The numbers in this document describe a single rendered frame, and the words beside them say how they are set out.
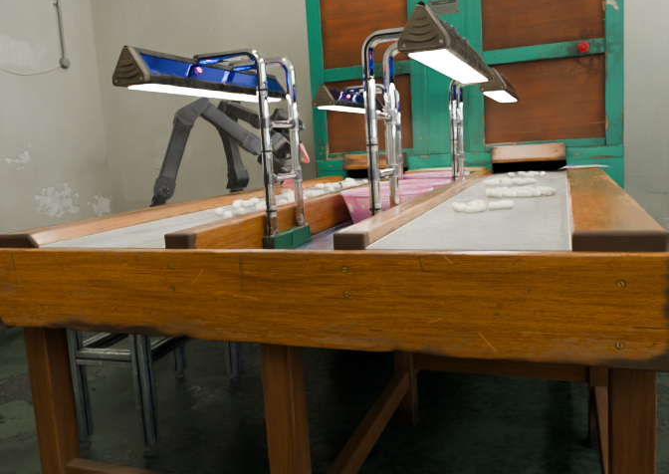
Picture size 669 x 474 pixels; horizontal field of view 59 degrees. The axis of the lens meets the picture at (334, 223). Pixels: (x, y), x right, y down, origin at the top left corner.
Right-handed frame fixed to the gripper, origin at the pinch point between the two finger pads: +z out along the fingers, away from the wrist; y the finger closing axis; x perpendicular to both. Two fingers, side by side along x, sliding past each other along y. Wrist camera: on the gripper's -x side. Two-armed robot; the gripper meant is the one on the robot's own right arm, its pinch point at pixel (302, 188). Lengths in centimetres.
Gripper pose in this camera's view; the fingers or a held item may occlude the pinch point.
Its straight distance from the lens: 212.0
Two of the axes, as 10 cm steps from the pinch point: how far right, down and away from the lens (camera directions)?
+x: -5.5, 7.6, 3.4
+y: 3.7, -1.5, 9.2
